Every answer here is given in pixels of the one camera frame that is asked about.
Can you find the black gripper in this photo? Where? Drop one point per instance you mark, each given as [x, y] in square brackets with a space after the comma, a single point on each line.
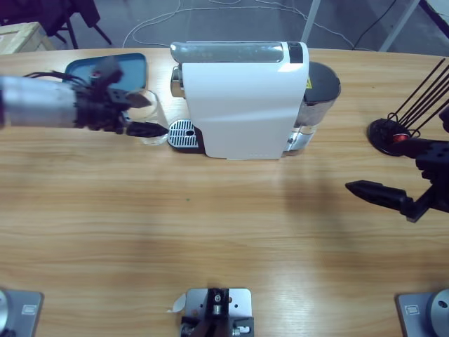
[98, 109]
[440, 179]

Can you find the clear drinking glass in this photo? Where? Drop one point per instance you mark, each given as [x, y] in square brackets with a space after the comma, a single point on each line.
[154, 116]

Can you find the grey coffee machine lever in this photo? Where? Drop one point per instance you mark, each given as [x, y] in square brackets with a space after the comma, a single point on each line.
[228, 52]

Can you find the red coffee capsule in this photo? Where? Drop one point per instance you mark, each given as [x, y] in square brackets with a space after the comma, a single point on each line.
[398, 138]

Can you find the white capsule coffee machine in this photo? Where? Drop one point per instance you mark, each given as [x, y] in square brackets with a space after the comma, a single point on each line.
[242, 105]

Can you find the black capsule holder with rods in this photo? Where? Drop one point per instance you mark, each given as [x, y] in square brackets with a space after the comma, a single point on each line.
[380, 135]

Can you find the blue plastic tray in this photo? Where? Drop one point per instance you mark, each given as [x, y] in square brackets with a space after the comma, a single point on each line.
[135, 70]

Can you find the black drip tray metal grille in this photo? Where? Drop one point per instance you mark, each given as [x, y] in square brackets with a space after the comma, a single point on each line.
[182, 137]

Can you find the clear water tank black lid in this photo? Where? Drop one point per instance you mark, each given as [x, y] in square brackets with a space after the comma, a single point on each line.
[321, 84]

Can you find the wooden crate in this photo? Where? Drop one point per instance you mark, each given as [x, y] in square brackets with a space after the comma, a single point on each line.
[21, 38]

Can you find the white paper tag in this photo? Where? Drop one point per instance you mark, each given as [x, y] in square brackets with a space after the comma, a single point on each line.
[179, 303]

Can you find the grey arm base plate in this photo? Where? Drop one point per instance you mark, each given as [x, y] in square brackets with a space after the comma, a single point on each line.
[21, 312]
[421, 316]

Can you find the white metal frame leg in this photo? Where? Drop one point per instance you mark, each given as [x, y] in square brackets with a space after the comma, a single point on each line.
[400, 24]
[310, 21]

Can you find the dark frame bar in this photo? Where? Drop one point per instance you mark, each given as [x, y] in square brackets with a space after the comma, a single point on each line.
[436, 15]

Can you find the grey camera mount black post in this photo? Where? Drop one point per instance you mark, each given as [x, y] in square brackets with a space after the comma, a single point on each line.
[238, 302]

